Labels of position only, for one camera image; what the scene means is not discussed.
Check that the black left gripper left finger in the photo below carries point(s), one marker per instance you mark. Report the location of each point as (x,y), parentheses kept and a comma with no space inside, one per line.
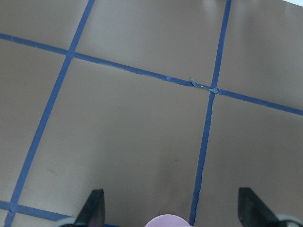
(93,211)

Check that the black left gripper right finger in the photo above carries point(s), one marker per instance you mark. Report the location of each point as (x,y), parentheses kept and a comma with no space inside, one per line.
(253,212)

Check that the purple pen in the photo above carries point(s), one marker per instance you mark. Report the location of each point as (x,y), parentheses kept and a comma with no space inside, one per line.
(167,220)

